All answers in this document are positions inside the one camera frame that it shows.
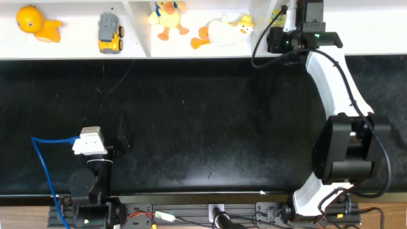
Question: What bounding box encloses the white plush duck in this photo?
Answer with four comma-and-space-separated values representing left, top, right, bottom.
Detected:
190, 13, 256, 50

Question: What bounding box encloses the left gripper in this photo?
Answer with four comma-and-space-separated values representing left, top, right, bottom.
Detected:
81, 114, 132, 157

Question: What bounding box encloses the mounting rail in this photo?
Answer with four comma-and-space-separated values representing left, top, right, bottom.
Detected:
47, 202, 385, 229

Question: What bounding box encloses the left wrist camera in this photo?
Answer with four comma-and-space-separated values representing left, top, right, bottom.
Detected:
72, 126, 108, 156

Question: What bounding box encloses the grey and yellow toy truck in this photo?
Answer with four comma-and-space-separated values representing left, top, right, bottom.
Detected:
97, 11, 125, 55

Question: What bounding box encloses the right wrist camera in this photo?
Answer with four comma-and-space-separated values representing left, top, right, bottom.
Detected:
284, 0, 298, 32

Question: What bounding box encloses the blue cable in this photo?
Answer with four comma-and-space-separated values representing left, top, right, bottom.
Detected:
31, 135, 80, 229

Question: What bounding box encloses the green and yellow rattle toy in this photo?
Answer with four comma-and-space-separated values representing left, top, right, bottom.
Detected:
270, 10, 285, 28

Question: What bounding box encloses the yellow rubber duck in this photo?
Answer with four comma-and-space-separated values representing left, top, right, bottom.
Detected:
15, 4, 64, 44

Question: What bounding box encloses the yellow plush duck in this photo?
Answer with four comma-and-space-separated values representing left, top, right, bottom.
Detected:
148, 1, 191, 41

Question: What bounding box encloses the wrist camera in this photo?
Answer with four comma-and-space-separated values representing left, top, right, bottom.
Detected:
72, 126, 108, 156
284, 0, 298, 32

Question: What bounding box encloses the white shelf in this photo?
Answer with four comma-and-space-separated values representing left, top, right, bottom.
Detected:
0, 0, 407, 60

